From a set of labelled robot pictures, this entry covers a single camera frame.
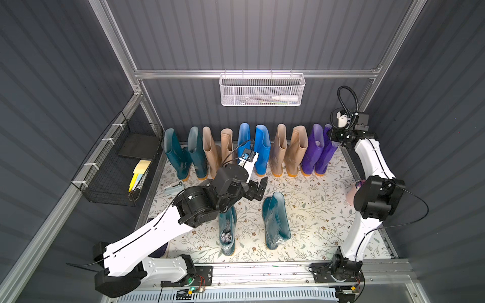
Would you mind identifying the purple rain boot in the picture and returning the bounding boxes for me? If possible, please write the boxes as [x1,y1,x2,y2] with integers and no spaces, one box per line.
[314,124,339,176]
[301,124,325,176]

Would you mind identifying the beige rain boot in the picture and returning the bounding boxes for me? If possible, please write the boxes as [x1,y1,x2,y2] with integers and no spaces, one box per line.
[269,124,287,178]
[284,126,308,177]
[202,126,222,179]
[221,128,237,163]

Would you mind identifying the blue rain boot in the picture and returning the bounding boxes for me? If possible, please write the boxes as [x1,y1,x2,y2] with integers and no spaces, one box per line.
[237,122,251,157]
[254,124,271,177]

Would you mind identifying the teal rain boot back row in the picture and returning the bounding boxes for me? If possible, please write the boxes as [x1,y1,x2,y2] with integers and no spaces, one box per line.
[188,126,207,181]

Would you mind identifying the teal rain boot carried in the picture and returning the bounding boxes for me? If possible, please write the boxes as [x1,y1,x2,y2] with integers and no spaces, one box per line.
[164,128,192,181]

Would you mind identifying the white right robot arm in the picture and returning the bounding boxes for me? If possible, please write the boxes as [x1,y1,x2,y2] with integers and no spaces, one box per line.
[328,126,405,276]

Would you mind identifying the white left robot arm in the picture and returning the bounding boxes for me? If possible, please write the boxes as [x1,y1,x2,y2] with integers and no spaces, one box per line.
[93,164,268,298]

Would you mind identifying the pink pen cup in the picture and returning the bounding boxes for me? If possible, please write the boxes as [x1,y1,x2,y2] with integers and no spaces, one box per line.
[346,180,365,207]

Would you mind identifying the white tube in basket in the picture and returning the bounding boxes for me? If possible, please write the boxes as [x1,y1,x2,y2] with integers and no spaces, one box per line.
[271,95,299,104]

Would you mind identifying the small light blue box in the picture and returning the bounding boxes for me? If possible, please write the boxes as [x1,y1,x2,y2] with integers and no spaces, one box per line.
[164,181,186,196]

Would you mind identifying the yellow sticky notes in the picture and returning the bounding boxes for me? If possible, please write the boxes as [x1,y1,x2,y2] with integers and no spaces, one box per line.
[128,160,151,193]

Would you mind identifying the white vent grille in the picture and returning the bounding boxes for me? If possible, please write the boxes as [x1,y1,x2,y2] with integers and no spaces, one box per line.
[117,287,338,302]

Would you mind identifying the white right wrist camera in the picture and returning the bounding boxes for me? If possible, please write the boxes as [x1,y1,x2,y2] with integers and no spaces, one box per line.
[336,112,349,128]

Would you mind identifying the black corrugated cable hose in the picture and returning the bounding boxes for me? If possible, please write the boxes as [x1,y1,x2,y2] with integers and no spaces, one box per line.
[329,85,360,131]

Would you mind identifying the white wire wall basket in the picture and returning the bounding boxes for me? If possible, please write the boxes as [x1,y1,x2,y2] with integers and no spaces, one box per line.
[219,72,306,107]

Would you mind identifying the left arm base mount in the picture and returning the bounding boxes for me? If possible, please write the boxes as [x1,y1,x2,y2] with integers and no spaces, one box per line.
[160,266,213,287]

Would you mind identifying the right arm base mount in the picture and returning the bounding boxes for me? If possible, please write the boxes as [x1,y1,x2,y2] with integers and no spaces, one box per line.
[308,247,364,284]

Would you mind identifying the black wire side basket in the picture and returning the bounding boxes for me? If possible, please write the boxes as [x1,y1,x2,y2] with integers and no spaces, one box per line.
[71,112,164,207]

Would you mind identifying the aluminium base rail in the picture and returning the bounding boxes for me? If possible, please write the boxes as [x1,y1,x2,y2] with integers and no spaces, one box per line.
[109,259,418,290]

